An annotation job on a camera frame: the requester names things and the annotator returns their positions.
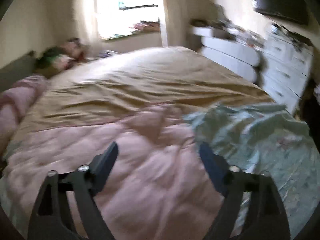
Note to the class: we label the white desk with rounded panels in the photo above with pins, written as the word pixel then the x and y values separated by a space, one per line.
pixel 238 58

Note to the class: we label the white curtain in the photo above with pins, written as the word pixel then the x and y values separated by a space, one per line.
pixel 85 19
pixel 174 21

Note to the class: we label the tan bed sheet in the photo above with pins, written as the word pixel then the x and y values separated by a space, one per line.
pixel 91 93

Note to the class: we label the pink quilted down jacket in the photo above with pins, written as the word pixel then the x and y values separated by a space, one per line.
pixel 157 189

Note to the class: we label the rolled pink duvet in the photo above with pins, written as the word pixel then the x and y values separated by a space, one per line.
pixel 15 104

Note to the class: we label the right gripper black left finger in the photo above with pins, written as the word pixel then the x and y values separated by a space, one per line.
pixel 65 206

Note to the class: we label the white curtain left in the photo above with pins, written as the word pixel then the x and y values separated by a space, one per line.
pixel 85 19

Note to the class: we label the light blue cartoon bed sheet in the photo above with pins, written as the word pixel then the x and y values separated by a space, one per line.
pixel 265 137

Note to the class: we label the pile of mixed clothes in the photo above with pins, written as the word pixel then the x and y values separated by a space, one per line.
pixel 71 53

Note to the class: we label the grey upholstered headboard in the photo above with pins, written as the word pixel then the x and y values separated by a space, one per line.
pixel 16 70

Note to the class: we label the white curtain right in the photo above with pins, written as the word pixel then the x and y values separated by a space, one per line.
pixel 174 21

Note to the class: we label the white drawer cabinet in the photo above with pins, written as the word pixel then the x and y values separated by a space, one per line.
pixel 287 64

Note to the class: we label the clutter on window sill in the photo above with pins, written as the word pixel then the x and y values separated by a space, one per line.
pixel 138 28

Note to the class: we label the black wall television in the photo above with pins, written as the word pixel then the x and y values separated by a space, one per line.
pixel 289 10

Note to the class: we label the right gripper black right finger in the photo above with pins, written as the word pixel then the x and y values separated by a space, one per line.
pixel 266 216

